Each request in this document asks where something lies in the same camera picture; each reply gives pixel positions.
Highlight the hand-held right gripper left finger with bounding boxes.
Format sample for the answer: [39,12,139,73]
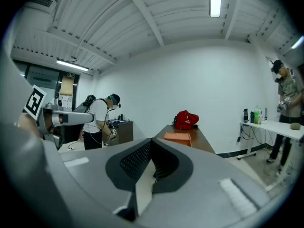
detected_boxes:
[59,138,153,223]

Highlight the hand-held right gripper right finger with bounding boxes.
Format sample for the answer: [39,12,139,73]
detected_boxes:
[140,138,283,228]

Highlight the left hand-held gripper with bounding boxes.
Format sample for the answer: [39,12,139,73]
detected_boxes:
[23,85,95,150]

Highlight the brown wooden drawer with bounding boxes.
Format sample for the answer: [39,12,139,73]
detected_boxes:
[164,138,191,148]

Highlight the orange wooden box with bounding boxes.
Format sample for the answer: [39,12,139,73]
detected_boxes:
[164,132,192,148]

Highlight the person's left forearm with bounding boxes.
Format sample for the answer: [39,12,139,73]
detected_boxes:
[18,113,43,140]

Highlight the brown paper sheet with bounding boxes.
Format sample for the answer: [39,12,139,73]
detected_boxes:
[59,76,75,96]

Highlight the brown wooden table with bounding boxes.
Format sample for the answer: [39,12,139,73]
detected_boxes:
[153,124,216,155]

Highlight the dark brown wooden cabinet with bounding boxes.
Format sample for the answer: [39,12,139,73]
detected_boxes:
[109,120,134,146]

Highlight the red backpack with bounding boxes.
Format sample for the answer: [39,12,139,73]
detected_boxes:
[172,110,200,130]

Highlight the green plastic bottle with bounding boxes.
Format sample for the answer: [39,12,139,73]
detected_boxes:
[254,105,262,125]

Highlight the white standing desk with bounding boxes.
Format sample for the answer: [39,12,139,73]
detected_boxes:
[237,120,304,192]

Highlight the white air conditioner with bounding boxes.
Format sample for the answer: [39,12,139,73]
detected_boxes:
[22,0,58,32]

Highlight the black cables under desk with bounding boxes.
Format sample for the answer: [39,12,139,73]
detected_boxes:
[236,123,254,143]

